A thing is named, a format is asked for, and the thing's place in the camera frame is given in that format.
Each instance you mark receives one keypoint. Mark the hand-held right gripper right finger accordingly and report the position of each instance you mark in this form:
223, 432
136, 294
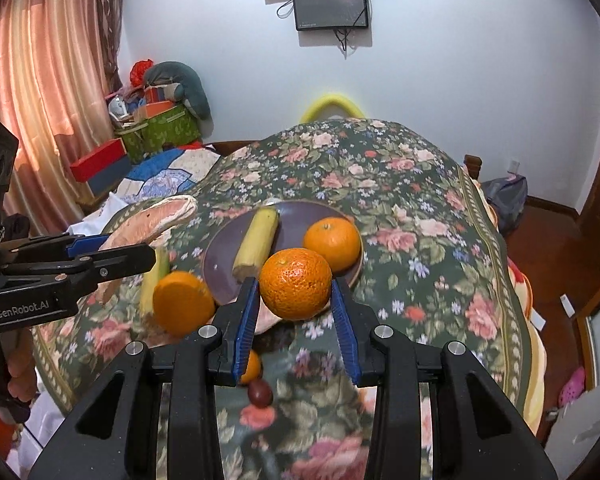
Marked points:
346, 337

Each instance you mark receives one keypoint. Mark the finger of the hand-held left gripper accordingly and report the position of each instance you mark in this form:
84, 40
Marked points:
125, 260
87, 244

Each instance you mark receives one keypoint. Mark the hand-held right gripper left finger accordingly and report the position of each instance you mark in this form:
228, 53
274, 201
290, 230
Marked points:
245, 332

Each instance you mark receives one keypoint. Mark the yellow banana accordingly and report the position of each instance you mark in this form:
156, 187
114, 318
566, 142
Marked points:
155, 280
256, 250

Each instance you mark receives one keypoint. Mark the large orange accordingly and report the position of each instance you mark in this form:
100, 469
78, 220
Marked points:
295, 285
332, 243
184, 304

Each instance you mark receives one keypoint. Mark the purple round plate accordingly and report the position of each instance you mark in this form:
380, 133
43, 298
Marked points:
220, 265

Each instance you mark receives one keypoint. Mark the person's left hand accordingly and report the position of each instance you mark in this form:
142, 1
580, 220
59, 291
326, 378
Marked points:
22, 370

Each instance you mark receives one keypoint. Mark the small orange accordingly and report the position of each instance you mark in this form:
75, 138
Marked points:
252, 367

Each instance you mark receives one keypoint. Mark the dark red plum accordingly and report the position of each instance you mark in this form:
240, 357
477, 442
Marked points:
260, 392

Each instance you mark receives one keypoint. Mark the red and grey box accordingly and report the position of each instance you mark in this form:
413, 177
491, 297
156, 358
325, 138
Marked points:
100, 165

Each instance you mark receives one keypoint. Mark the blue and white quilt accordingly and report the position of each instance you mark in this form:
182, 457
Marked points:
165, 172

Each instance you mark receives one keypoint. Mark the green floral blanket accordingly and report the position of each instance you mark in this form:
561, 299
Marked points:
405, 240

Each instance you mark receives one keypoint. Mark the pink curtain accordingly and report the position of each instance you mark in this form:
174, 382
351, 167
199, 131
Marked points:
45, 110

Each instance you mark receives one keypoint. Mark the orange box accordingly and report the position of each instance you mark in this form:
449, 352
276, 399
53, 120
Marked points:
161, 108

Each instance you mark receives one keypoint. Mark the grey plush dolphin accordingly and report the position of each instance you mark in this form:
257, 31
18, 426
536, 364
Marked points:
182, 85

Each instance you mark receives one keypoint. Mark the grey bag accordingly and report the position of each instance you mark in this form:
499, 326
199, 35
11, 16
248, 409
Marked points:
505, 202

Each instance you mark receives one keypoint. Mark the pink slipper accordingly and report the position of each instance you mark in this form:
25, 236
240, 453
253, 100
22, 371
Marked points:
572, 385

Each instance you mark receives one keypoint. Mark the wooden bed post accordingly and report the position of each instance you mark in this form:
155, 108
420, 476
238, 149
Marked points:
472, 164

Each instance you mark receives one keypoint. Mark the wall socket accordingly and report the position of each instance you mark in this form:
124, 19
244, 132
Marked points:
514, 164

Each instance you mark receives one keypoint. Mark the small black wall monitor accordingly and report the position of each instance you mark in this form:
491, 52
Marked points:
330, 6

